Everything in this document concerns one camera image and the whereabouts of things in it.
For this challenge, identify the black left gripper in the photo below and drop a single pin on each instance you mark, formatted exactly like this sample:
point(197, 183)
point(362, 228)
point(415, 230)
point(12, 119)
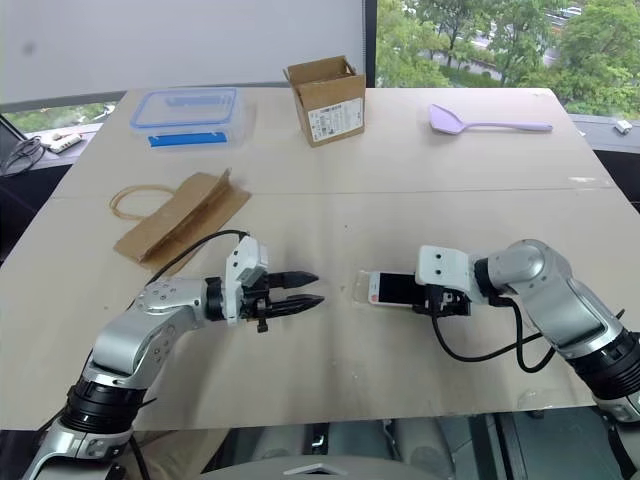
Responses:
point(260, 300)

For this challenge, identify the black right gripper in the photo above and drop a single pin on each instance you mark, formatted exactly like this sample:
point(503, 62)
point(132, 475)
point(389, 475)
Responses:
point(450, 302)

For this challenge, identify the white smartphone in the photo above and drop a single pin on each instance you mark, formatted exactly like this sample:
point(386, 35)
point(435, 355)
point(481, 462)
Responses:
point(395, 288)

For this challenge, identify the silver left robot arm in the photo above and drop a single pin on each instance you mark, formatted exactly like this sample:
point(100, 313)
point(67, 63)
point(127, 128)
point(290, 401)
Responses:
point(150, 320)

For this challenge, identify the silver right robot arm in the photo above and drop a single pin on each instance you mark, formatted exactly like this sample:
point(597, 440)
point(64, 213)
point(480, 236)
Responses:
point(550, 290)

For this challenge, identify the clear plastic phone case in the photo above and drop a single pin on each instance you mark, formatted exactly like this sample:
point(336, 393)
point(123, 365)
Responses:
point(362, 287)

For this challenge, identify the brown paper bag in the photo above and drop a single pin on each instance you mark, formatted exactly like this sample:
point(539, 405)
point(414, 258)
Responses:
point(185, 220)

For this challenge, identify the grey robot torso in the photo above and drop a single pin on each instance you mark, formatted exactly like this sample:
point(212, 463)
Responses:
point(310, 465)

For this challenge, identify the open cardboard box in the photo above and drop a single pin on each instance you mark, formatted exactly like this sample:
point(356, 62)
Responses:
point(330, 110)

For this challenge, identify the lilac plastic rice spoon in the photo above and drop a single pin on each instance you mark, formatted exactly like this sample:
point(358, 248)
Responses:
point(445, 120)

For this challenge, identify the tan rubber band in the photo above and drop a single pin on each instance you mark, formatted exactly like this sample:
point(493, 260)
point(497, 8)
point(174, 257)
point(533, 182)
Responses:
point(116, 207)

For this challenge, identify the clear container with blue lid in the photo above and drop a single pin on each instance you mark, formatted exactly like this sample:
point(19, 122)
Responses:
point(187, 117)

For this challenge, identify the small white adapter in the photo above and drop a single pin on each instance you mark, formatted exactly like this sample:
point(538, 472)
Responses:
point(623, 126)

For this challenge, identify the white power strip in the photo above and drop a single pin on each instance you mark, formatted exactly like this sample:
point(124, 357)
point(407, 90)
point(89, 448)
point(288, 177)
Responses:
point(62, 141)

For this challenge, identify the white roller blind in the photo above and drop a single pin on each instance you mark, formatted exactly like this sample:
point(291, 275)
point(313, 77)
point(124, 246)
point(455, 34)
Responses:
point(175, 40)

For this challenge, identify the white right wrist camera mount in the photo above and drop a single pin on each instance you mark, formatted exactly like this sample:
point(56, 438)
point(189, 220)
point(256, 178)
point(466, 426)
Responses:
point(442, 267)

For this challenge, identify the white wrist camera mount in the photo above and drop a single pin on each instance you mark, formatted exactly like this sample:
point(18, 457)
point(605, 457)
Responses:
point(442, 267)
point(239, 265)

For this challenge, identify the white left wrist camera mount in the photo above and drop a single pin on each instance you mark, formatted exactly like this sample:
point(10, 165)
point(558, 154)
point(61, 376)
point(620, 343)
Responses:
point(239, 265)

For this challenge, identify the black window frame post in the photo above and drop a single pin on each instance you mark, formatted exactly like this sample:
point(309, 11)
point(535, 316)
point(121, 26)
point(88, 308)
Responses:
point(370, 45)

